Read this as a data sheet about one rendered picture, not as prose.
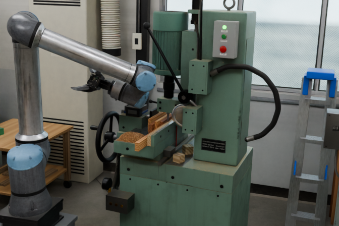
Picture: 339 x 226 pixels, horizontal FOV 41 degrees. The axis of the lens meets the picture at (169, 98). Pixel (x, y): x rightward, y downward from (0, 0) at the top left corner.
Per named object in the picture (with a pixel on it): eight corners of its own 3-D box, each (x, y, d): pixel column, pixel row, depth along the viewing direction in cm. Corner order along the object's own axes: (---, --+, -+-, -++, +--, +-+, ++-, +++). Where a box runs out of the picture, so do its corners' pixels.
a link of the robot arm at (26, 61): (13, 176, 211) (1, 12, 192) (20, 162, 228) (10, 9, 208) (47, 175, 213) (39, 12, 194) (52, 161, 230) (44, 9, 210)
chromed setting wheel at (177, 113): (172, 125, 224) (173, 101, 221) (196, 129, 220) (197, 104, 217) (170, 127, 221) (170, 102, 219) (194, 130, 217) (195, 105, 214)
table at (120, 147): (147, 119, 278) (148, 109, 276) (195, 125, 267) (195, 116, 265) (96, 149, 223) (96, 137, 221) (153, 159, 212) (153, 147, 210)
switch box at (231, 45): (216, 55, 209) (217, 20, 205) (237, 57, 205) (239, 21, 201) (212, 57, 203) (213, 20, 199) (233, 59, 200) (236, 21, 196)
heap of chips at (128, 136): (124, 134, 227) (124, 127, 226) (150, 138, 222) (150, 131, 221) (115, 140, 219) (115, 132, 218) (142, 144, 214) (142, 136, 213)
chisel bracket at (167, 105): (161, 111, 241) (162, 95, 239) (186, 114, 236) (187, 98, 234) (156, 114, 234) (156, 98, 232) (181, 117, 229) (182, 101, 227)
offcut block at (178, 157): (172, 161, 221) (172, 154, 220) (178, 159, 224) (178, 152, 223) (179, 163, 218) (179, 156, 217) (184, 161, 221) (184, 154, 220)
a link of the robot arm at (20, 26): (6, 10, 181) (161, 74, 196) (12, 8, 193) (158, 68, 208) (-4, 37, 183) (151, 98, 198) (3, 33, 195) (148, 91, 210)
